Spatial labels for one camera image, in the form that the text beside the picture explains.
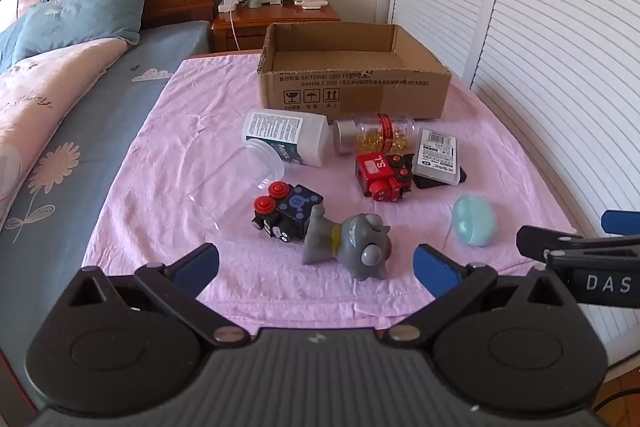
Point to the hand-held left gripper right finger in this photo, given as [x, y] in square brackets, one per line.
[435, 269]

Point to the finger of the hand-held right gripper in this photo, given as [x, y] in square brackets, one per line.
[537, 241]
[620, 221]

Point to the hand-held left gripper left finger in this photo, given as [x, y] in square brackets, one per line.
[197, 268]

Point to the teal egg-shaped case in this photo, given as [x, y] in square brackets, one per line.
[475, 222]

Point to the grey squeeze toy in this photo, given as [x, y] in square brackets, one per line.
[350, 242]

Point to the black toy train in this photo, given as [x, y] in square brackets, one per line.
[295, 212]

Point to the clear pack with white label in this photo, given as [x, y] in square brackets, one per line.
[437, 154]

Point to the white plastic bottle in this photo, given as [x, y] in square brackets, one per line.
[290, 137]

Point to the brown cardboard box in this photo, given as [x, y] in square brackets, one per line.
[350, 77]

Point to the black remote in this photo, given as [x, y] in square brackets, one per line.
[460, 177]

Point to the red toy train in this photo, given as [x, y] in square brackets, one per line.
[380, 174]

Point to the pink cloth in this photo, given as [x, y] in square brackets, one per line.
[190, 127]

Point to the clear pill bottle silver cap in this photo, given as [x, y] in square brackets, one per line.
[372, 134]

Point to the blue floral bed sheet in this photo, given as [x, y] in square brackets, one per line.
[90, 127]

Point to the white louvered closet doors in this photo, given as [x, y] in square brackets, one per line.
[550, 7]

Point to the pink floral pillow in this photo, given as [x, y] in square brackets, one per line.
[45, 92]

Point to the wooden nightstand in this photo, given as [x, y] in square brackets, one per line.
[250, 24]

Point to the blue pillow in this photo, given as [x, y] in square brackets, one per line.
[85, 14]

